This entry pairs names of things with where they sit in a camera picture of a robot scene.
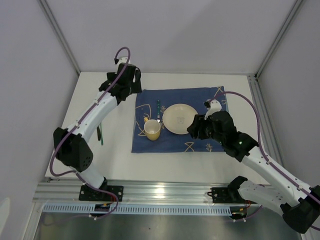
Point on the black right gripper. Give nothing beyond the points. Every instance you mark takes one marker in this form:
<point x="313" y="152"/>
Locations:
<point x="199" y="123"/>

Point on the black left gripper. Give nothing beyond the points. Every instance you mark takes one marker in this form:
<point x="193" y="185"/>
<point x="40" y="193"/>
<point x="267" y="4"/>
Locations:
<point x="135" y="86"/>

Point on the blue fish-pattern cloth placemat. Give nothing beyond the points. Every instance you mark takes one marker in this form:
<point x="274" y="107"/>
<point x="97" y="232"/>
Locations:
<point x="168" y="142"/>

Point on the cream round plate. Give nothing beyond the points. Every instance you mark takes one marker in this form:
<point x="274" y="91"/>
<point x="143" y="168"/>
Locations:
<point x="178" y="117"/>

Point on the metal spoon green handle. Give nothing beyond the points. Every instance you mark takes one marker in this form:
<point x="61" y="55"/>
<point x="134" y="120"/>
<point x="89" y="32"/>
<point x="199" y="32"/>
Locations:
<point x="158" y="111"/>

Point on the yellow plastic cup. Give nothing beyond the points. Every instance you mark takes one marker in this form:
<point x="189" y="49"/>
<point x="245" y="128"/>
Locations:
<point x="152" y="129"/>

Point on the iridescent green fork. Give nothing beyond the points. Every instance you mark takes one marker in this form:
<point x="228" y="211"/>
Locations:
<point x="101" y="128"/>

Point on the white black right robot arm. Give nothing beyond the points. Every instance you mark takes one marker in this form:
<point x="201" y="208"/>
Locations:
<point x="297" y="202"/>

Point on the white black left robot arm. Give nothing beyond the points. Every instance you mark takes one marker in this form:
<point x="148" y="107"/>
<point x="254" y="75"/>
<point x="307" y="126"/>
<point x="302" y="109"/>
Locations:
<point x="71" y="144"/>

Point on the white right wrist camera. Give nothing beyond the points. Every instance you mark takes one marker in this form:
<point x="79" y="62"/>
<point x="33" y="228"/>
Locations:
<point x="212" y="107"/>

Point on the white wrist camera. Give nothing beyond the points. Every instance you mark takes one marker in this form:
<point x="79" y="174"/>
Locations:
<point x="212" y="107"/>
<point x="122" y="60"/>

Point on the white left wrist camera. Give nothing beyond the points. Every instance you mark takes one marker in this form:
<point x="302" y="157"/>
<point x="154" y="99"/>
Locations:
<point x="122" y="60"/>

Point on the aluminium right side rail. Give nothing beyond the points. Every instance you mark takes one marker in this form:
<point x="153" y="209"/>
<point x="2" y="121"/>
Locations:
<point x="267" y="132"/>

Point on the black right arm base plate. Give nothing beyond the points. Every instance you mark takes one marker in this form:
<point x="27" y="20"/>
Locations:
<point x="221" y="195"/>

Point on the white slotted cable duct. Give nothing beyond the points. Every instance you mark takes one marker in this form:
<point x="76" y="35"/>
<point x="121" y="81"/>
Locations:
<point x="139" y="209"/>

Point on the aluminium left corner post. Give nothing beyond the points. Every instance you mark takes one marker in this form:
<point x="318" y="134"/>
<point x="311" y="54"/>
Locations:
<point x="51" y="19"/>

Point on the aluminium corner post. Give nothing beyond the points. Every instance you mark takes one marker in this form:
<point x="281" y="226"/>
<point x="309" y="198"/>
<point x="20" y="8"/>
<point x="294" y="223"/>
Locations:
<point x="51" y="19"/>
<point x="288" y="21"/>

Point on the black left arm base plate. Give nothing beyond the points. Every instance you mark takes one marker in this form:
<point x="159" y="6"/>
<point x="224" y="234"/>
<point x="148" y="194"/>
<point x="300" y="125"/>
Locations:
<point x="88" y="194"/>

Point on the aluminium front mounting rail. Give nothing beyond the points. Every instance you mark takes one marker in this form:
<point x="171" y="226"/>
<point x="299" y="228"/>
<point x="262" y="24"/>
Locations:
<point x="67" y="190"/>

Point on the aluminium right corner post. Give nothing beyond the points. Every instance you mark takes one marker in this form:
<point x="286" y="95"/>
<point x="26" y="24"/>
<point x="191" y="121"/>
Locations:
<point x="288" y="21"/>

